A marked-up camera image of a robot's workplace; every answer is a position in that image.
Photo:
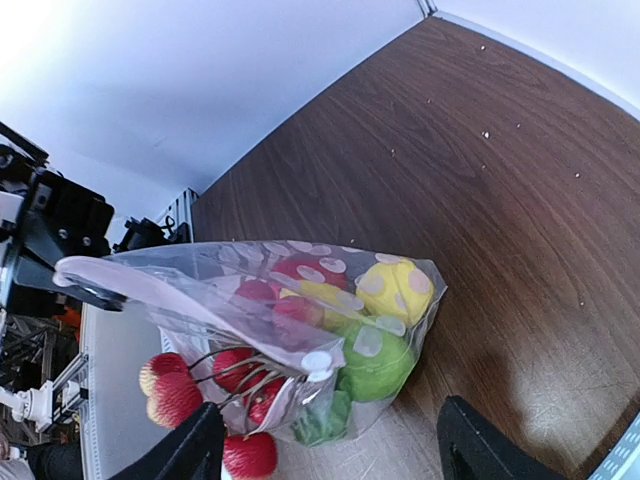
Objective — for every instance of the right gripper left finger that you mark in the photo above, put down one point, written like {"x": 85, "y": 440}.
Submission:
{"x": 194, "y": 450}

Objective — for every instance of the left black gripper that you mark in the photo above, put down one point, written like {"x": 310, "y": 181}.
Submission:
{"x": 60, "y": 218}

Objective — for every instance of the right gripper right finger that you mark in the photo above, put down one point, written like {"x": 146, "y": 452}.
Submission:
{"x": 471, "y": 447}

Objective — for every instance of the green toy apple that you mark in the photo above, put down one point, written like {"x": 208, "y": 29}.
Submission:
{"x": 378, "y": 362}

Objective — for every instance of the red toy bell pepper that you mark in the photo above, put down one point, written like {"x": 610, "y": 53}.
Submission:
{"x": 286, "y": 274}

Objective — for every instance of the clear polka dot zip bag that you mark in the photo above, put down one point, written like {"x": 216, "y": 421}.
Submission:
{"x": 187, "y": 290}

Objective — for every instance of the yellow toy pear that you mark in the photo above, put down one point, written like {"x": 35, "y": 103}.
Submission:
{"x": 395, "y": 286}

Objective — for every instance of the yellow toy bell pepper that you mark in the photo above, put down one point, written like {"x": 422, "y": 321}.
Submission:
{"x": 340, "y": 306}

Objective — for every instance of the orange toy carrot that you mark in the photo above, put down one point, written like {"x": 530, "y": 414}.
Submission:
{"x": 316, "y": 427}

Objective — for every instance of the blue plastic basket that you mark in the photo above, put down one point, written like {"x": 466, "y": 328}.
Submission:
{"x": 622, "y": 462}

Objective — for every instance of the aluminium front rail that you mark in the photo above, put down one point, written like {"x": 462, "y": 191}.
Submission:
{"x": 116, "y": 431}

